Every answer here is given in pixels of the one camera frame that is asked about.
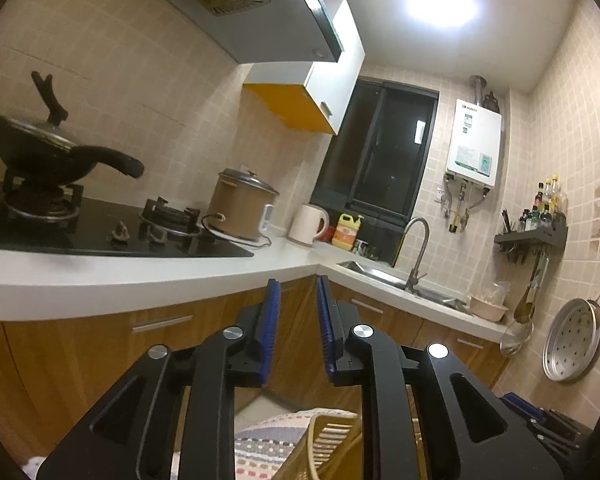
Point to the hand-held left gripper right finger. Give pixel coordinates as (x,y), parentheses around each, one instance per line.
(325,332)

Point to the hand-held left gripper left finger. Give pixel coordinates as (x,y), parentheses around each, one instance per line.
(270,332)

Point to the beige plastic utensil basket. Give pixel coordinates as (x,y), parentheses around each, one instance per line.
(325,435)

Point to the steel sink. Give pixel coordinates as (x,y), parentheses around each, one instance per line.
(380,275)

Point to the yellow detergent bottle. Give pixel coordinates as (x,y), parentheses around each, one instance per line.
(344,232)

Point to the white electric kettle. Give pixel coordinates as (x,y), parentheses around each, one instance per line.
(305,225)

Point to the striped woven mat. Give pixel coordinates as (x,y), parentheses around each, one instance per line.
(260,455)

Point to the metal faucet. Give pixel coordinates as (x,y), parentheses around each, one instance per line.
(419,250)

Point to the brown rice cooker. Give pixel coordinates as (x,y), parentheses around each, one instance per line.
(240,205)

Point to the pink basin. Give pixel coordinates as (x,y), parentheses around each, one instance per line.
(487,310)

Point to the clear plastic bag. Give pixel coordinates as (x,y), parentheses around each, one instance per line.
(495,292)

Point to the metal water heater pipes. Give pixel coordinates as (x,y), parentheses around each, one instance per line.
(452,205)

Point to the dark window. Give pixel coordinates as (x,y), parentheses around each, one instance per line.
(380,150)

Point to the metal ladle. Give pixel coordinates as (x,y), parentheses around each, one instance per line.
(516,337)

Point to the black gas stove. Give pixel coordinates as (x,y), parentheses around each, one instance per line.
(100,232)

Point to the wooden spatula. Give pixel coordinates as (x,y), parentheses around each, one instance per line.
(525,307)

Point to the dark chopsticks bundle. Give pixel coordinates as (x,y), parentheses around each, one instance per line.
(506,220)

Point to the white water heater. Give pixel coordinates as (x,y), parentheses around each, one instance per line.
(472,145)

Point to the black knife rack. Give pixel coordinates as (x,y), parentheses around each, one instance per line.
(550,425)

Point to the perforated metal steamer tray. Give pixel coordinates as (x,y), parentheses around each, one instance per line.
(572,342)

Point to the row of seasoning bottles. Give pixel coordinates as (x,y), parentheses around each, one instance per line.
(545,210)

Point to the black wok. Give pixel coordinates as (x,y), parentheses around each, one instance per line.
(40,165)

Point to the metal exhaust pipe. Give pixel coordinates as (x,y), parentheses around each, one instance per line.
(479,90)

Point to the grey range hood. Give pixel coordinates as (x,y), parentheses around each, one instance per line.
(260,25)

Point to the black wok lid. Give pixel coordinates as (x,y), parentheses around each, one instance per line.
(50,102)

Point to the white wall outlet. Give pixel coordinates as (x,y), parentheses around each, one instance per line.
(439,195)

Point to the grey wall rack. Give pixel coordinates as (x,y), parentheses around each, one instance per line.
(535,237)

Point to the white and orange wall cabinet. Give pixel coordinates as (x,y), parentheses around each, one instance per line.
(330,75)

